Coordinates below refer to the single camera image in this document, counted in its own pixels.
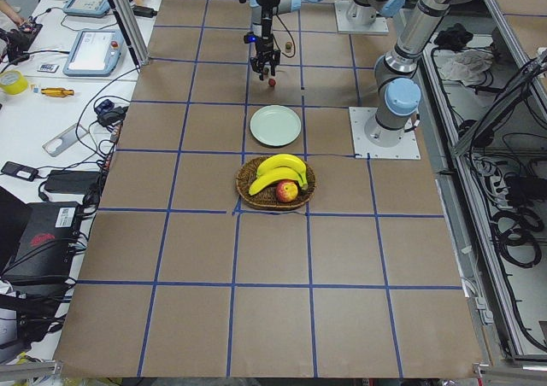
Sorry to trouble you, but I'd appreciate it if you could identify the yellow tape roll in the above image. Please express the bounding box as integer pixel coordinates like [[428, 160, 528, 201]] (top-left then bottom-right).
[[0, 70, 28, 95]]

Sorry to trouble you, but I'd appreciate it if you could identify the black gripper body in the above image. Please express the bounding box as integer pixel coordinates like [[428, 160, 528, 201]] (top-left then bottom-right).
[[244, 14, 280, 68]]

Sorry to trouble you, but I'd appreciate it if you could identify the yellow banana bunch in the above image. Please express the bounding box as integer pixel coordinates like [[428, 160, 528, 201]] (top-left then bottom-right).
[[249, 154, 309, 196]]

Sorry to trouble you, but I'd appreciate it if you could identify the metal bracket plate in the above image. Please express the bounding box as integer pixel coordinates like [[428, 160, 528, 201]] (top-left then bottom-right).
[[42, 124, 89, 157]]

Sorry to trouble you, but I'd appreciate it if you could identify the black red computer box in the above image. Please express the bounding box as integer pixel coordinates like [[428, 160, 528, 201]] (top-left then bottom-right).
[[1, 202, 82, 284]]

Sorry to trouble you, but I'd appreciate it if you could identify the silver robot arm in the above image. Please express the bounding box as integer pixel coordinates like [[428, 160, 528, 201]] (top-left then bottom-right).
[[345, 0, 406, 30], [239, 0, 471, 147]]

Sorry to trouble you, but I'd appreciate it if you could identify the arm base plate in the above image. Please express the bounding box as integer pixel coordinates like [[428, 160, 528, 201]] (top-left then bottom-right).
[[334, 0, 389, 35], [349, 107, 421, 160]]

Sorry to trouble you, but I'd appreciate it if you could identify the brown wicker basket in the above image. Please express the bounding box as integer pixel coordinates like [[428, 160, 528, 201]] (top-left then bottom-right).
[[236, 156, 316, 211]]

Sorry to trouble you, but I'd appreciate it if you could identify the white crumpled cloth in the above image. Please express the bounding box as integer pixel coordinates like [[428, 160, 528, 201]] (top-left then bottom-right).
[[438, 50, 494, 86]]

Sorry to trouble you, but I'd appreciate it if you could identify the near teach pendant tablet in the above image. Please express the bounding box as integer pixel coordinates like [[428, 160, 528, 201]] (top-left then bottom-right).
[[62, 29, 125, 77]]

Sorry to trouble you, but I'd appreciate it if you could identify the black cloth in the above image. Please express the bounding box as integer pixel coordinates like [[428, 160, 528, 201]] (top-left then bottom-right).
[[433, 23, 473, 52]]

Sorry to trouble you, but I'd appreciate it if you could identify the teach pendant tablet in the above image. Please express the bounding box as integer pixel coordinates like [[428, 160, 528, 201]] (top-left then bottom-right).
[[62, 29, 125, 77], [62, 0, 110, 18]]

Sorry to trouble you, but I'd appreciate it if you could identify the black power adapter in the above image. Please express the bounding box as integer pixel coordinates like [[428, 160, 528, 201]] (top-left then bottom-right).
[[44, 170, 99, 194]]

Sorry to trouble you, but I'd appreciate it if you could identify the far teach pendant tablet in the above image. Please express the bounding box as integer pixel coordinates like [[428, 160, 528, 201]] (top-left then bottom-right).
[[62, 0, 110, 18]]

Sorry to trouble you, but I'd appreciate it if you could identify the aluminium frame post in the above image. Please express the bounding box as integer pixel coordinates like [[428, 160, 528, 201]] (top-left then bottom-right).
[[107, 0, 150, 67]]

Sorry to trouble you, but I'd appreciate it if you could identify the light green plate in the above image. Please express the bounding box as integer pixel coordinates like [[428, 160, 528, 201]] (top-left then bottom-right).
[[250, 105, 302, 147]]

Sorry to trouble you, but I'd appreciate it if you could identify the red yellow apple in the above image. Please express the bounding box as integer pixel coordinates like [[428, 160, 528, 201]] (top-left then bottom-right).
[[275, 180, 299, 203]]

